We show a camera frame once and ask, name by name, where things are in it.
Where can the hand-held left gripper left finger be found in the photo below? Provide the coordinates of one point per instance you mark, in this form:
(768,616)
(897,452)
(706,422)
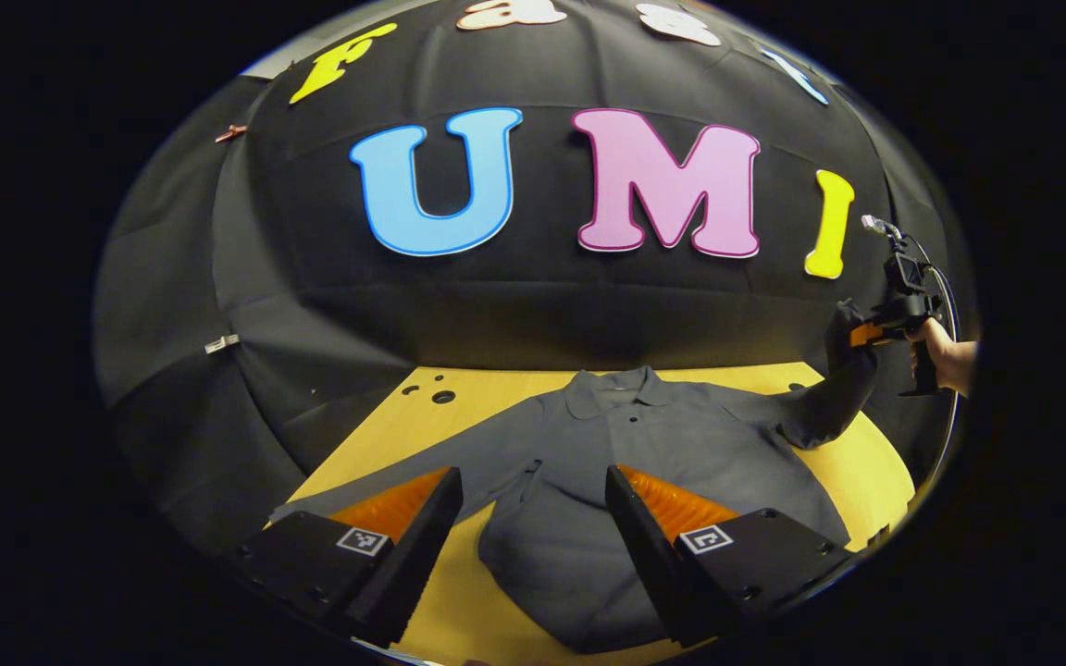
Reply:
(417,555)

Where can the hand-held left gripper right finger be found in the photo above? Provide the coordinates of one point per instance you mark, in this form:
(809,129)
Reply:
(649,555)

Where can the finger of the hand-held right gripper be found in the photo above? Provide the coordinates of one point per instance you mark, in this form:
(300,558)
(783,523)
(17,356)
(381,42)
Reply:
(866,335)

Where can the grey collared shirt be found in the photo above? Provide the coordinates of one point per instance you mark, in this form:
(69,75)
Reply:
(588,435)

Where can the small white clip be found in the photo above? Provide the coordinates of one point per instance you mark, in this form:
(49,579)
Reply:
(221,344)

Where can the small red clip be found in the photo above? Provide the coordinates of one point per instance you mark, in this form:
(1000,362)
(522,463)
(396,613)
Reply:
(230,133)

